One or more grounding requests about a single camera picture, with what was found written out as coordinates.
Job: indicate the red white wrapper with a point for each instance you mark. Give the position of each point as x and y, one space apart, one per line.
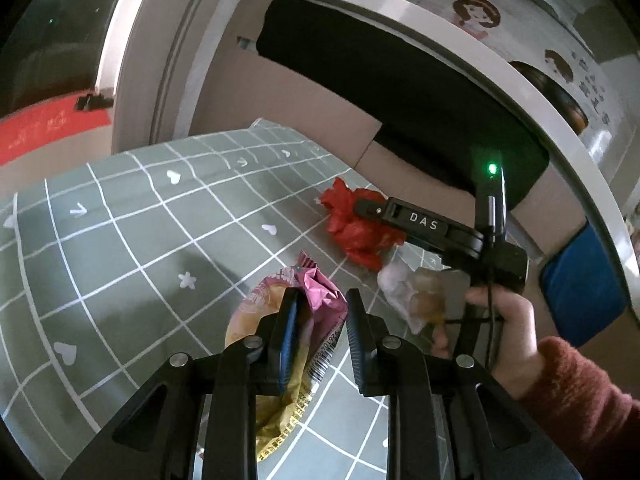
363 241

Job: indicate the person's right hand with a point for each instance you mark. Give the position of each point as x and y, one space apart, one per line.
518 364

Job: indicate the grey range hood edge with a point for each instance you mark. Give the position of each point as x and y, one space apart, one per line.
490 71

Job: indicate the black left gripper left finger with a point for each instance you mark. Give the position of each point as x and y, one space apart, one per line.
280 336

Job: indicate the green grid table mat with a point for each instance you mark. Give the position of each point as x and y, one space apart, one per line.
109 269

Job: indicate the yellow red snack bag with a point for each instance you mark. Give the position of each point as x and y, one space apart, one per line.
305 313

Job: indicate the red sleeve right forearm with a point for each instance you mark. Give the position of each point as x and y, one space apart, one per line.
592 421

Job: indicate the clear plastic wrapper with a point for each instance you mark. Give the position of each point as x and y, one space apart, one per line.
423 297

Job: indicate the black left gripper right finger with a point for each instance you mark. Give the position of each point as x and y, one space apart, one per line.
365 335

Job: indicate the blue cloth panel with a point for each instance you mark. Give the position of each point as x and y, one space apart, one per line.
581 290

